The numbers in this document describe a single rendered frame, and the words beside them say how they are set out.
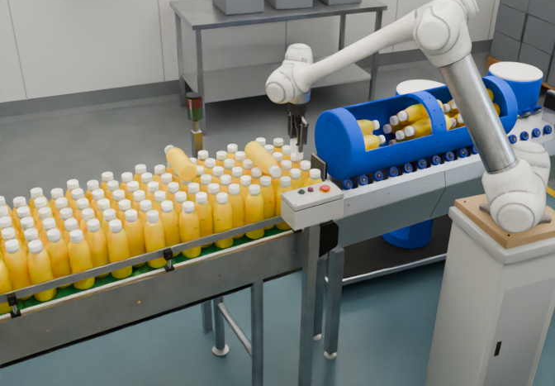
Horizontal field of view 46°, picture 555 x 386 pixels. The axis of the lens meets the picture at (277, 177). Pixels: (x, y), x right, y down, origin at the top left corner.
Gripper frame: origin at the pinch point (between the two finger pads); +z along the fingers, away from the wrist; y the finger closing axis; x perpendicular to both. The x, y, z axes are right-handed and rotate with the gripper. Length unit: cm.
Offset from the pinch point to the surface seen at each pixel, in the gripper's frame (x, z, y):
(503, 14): -361, 54, 248
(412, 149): -47.2, 5.2, -11.9
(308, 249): 10.4, 25.0, -29.0
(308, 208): 13.0, 5.0, -32.2
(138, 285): 72, 25, -22
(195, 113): 27.8, -6.7, 34.6
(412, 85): -96, 9, 51
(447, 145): -67, 9, -11
